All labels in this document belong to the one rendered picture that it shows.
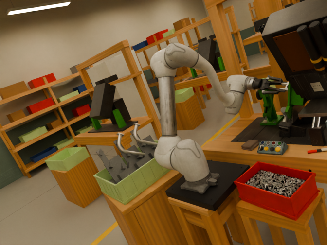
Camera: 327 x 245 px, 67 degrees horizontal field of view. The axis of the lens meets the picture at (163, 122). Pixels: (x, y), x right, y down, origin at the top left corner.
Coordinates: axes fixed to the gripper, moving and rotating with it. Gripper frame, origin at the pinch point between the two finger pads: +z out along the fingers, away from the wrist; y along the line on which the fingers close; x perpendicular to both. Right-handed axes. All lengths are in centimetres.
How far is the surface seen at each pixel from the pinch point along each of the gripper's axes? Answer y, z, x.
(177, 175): -79, -57, 4
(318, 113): -20.0, 25.9, -20.0
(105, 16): 282, -751, 233
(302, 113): -20.7, 18.6, -18.4
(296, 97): -8.1, 9.3, -5.5
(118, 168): -92, -99, -18
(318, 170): -45, 30, -3
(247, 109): -6, -42, 45
